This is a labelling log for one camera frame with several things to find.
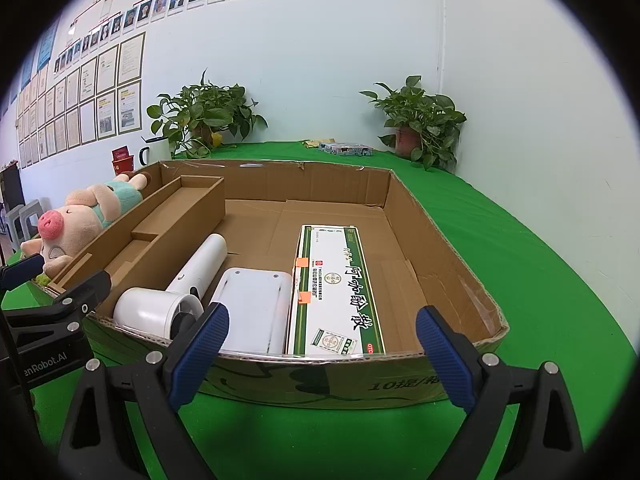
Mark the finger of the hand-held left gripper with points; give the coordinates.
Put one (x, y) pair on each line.
(20, 271)
(75, 297)

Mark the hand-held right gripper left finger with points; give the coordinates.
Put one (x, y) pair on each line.
(200, 345)

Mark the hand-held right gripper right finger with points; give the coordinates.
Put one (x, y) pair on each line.
(445, 355)

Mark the white hair dryer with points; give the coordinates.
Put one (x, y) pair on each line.
(150, 310)

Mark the white rectangular device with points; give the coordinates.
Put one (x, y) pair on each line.
(250, 305)

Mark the pink pig plush toy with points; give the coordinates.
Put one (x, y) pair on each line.
(75, 215)

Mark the large cardboard box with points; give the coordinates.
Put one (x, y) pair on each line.
(350, 385)

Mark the green and white carton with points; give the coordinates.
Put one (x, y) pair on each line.
(335, 285)

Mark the grey plastic stool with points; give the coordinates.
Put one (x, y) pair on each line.
(25, 217)

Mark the black cabinet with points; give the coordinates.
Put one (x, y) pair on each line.
(11, 187)

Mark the cardboard insert tray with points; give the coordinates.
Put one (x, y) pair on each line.
(165, 240)

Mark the red paper cup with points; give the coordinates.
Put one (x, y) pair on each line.
(122, 162)

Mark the white enamel mug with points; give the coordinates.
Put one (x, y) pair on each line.
(156, 152)

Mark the group of framed certificates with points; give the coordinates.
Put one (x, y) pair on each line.
(107, 90)

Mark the patterned tissue packet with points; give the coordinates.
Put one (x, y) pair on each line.
(347, 149)

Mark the potted plant with yellow tag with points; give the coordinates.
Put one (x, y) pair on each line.
(205, 110)

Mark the yellow packet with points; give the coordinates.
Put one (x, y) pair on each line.
(320, 143)

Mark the potted plant in terracotta pot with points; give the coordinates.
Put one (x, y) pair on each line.
(420, 115)

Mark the blue wall posters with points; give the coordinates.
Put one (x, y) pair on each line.
(45, 47)

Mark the white wall conduit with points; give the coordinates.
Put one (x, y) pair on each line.
(442, 35)

